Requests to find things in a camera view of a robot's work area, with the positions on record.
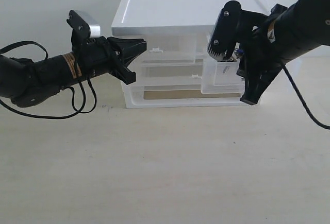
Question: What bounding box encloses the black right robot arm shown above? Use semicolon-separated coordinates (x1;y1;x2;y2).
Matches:
239;0;329;105

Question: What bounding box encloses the white plastic drawer cabinet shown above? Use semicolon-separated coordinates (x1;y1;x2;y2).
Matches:
111;0;269;108

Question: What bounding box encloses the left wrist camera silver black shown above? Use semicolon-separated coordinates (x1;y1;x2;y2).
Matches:
67;10;101;45

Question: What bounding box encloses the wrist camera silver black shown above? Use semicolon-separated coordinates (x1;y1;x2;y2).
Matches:
67;10;101;45
207;1;242;62

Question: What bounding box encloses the key bunch with blue tag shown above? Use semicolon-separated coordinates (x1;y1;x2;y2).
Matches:
222;47;244;62

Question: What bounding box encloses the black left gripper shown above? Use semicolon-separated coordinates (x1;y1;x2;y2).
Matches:
77;36;147;85

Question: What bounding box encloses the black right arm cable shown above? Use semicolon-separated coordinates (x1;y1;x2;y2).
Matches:
282;63;330;130

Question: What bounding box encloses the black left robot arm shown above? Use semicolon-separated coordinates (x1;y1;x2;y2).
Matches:
1;37;147;108

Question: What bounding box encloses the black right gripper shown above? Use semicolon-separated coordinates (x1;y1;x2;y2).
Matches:
237;10;282;105

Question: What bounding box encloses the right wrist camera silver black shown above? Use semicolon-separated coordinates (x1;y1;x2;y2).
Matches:
207;1;242;62

